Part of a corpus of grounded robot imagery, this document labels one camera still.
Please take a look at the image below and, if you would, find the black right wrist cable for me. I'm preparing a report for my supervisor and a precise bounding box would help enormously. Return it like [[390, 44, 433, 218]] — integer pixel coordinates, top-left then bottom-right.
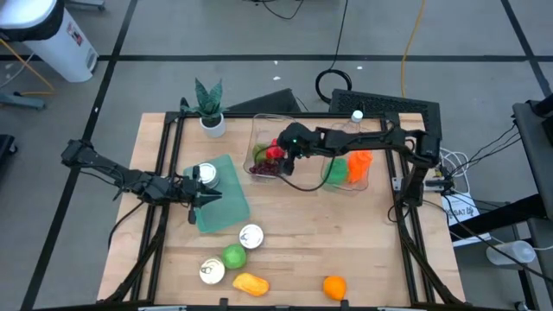
[[283, 157, 342, 192]]

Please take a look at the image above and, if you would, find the red bell pepper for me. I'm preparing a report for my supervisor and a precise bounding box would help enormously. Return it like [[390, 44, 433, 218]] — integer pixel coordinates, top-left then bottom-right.
[[265, 137, 286, 161]]

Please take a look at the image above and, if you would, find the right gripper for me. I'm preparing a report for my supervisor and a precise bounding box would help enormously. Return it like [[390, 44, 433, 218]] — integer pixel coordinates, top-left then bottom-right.
[[270, 122, 323, 176]]

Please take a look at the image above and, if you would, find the black metal cart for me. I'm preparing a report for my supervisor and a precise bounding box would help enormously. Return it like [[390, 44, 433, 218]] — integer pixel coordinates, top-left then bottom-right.
[[448, 92, 553, 311]]

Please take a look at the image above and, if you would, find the white oval device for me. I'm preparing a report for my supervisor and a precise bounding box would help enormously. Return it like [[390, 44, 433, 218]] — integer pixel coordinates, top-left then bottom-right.
[[485, 239, 537, 266]]

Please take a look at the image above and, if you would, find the yellow cable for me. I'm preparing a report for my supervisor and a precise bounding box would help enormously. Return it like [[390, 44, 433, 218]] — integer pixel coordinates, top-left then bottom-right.
[[399, 0, 428, 98], [0, 38, 55, 97]]

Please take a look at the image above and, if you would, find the black perforated computer case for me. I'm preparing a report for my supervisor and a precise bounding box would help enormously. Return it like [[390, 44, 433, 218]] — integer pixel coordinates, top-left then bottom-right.
[[328, 88, 442, 150]]

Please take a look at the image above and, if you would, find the white trash bin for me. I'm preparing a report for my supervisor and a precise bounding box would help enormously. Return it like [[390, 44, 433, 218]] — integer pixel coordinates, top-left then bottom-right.
[[0, 0, 99, 84]]

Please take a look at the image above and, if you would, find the tuna can pull tab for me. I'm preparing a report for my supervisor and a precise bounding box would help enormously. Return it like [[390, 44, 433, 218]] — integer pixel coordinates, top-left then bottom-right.
[[197, 162, 220, 190], [238, 223, 264, 251], [198, 257, 226, 286]]

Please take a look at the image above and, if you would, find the white cable bundle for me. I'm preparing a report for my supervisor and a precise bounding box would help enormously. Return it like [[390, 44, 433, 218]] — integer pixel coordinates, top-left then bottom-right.
[[438, 145, 473, 196]]

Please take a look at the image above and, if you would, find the orange plastic bottle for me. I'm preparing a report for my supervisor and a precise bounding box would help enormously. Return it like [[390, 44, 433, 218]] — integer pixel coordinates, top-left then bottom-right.
[[346, 149, 374, 185]]

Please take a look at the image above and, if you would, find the snake plant white pot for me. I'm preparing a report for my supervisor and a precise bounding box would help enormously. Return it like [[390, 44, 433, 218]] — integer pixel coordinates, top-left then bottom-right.
[[180, 77, 229, 139]]

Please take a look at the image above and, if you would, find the black aluminium frame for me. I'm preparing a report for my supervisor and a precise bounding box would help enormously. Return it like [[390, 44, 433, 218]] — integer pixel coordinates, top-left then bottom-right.
[[97, 111, 467, 311]]

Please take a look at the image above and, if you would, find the green pear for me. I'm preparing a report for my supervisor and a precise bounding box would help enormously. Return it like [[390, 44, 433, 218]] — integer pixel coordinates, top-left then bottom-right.
[[251, 143, 271, 164]]

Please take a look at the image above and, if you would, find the grey metal stand foot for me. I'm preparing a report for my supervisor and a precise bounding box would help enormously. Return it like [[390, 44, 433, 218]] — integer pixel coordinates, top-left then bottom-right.
[[0, 92, 48, 111], [64, 0, 107, 13]]

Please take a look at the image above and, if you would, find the teal plastic tray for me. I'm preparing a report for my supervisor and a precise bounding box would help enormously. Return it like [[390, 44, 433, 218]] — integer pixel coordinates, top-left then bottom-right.
[[182, 154, 251, 235]]

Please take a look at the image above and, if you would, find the clear plastic bin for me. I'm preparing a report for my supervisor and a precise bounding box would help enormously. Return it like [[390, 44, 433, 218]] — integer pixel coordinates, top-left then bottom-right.
[[242, 113, 299, 185], [320, 122, 375, 192]]

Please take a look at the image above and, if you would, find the orange fruit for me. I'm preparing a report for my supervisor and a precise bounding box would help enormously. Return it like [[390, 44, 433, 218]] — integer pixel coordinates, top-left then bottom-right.
[[322, 275, 348, 301]]

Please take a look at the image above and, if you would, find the green apple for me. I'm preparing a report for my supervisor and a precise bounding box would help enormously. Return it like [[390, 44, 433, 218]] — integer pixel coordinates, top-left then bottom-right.
[[220, 244, 248, 270]]

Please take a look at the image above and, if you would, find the white paper sign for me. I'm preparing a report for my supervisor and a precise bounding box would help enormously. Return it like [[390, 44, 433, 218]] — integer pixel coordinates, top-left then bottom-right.
[[440, 192, 493, 248]]

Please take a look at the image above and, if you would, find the coiled black cable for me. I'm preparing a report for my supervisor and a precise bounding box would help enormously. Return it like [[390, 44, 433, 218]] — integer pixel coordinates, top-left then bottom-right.
[[314, 0, 353, 105]]

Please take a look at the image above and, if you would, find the green plastic bottle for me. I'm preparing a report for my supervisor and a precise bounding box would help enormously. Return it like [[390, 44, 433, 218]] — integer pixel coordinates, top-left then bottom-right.
[[324, 157, 350, 186]]

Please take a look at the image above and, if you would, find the purple grape bunch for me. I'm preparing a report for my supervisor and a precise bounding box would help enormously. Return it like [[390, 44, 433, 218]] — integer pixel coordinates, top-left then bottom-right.
[[249, 160, 282, 177]]

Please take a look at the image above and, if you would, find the black flat equipment box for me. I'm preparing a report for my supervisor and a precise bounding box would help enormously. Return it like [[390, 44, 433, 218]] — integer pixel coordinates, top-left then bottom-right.
[[224, 88, 302, 114]]

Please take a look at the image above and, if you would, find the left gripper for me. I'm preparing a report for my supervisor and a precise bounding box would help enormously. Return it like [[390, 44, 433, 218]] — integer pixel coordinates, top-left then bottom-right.
[[170, 165, 224, 225]]

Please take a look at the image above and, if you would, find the black chair base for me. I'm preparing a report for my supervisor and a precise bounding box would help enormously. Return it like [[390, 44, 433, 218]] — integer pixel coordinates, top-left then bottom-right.
[[0, 134, 18, 174]]

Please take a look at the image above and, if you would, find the clear bottle white cap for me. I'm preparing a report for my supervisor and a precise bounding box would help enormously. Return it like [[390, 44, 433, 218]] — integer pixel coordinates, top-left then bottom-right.
[[340, 110, 365, 152]]

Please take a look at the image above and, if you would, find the yellow mango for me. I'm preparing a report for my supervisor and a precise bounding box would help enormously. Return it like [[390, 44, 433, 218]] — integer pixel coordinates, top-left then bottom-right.
[[232, 272, 270, 298]]

